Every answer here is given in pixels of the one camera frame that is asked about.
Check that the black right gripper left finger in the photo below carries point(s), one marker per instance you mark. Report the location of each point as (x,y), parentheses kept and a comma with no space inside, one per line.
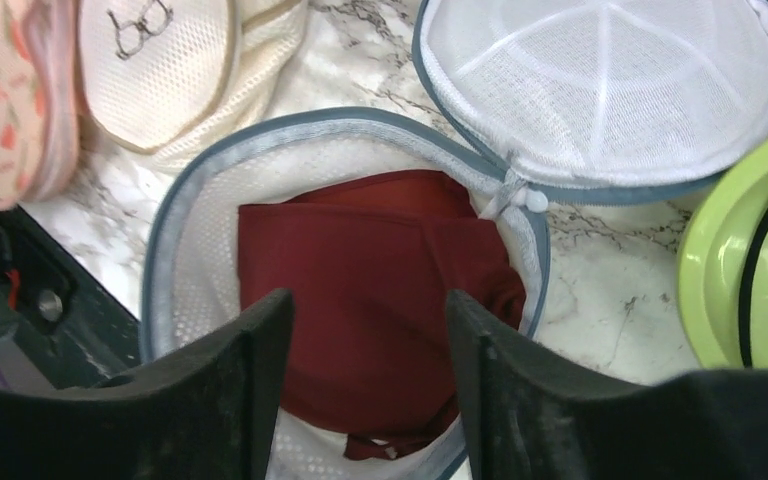
(205,411)

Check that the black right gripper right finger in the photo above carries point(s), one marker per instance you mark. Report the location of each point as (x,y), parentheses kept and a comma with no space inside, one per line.
(529,413)

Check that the dark red bra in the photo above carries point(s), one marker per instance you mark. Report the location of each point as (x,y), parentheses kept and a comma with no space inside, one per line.
(369,264)

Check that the cream mesh laundry bag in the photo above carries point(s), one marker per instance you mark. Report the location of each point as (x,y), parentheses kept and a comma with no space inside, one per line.
(166,79)

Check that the floral pink laundry bag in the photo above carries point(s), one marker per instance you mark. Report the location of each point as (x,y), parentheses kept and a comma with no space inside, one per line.
(39,111)

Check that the green plastic basin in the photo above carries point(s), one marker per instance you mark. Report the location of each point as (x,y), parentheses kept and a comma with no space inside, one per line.
(712,257)

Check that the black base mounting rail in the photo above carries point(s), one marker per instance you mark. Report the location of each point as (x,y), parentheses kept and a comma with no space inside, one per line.
(58,325)

